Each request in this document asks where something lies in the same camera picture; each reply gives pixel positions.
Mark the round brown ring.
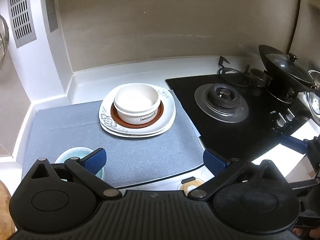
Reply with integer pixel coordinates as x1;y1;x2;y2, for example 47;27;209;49
179;177;203;193

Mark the small dark pot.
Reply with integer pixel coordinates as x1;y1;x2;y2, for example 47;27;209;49
250;68;272;88

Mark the brown round plate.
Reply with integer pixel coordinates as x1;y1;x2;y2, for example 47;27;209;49
111;100;164;130

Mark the black glass gas stove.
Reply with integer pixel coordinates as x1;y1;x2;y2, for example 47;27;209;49
165;73;320;163

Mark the black wok with lid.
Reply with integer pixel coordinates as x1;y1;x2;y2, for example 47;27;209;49
258;44;316;93

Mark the wooden cutting board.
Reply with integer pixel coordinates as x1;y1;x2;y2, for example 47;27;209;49
0;181;16;240

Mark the round metal stove burner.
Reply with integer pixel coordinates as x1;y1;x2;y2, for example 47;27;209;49
194;83;249;123

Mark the black pan support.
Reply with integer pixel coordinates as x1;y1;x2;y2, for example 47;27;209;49
217;56;251;88

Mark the shiny metal pot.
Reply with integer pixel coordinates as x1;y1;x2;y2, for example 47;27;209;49
305;69;320;127

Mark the grey counter mat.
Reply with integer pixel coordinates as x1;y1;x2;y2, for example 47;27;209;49
21;89;204;188

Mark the teal striped bowl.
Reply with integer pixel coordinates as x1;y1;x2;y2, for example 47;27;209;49
54;147;104;182

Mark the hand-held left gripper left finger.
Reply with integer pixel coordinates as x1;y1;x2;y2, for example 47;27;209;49
30;148;122;200

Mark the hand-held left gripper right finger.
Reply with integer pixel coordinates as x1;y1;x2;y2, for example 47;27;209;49
188;149;280;200

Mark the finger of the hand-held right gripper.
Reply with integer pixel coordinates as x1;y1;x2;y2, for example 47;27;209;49
281;135;308;155

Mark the grey vent grille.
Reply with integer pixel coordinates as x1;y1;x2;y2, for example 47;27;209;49
44;0;59;33
7;0;37;49

